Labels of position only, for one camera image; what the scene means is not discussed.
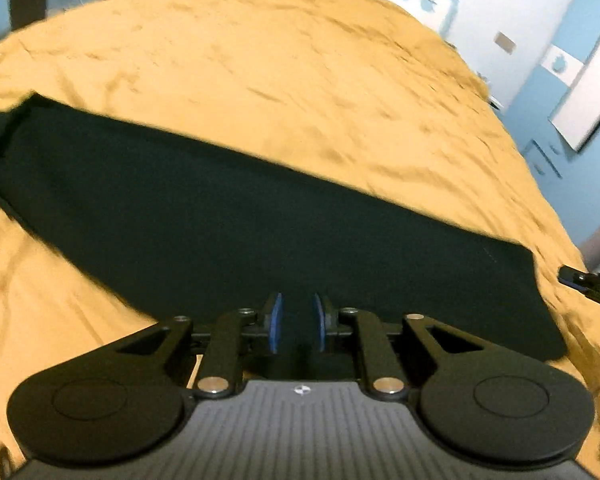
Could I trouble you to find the yellow quilted blanket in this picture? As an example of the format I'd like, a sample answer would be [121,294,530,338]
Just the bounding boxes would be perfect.
[0,0,600,480]

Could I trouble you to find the blue and white wardrobe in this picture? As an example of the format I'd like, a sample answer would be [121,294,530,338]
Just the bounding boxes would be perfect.
[500,0,600,256]

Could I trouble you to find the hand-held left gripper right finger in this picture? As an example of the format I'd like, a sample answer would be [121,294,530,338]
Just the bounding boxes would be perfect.
[312,292,492,397]

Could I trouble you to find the black pants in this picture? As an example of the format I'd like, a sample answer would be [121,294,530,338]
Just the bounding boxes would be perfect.
[0,91,568,381]

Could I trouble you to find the white wardrobe door panel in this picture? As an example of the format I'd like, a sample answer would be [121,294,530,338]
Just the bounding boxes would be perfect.
[547,0,600,153]

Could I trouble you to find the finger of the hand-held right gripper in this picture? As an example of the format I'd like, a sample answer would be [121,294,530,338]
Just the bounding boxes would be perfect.
[557,265,600,307]

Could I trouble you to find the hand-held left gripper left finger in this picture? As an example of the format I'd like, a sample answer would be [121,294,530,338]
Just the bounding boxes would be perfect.
[114,292,285,397]

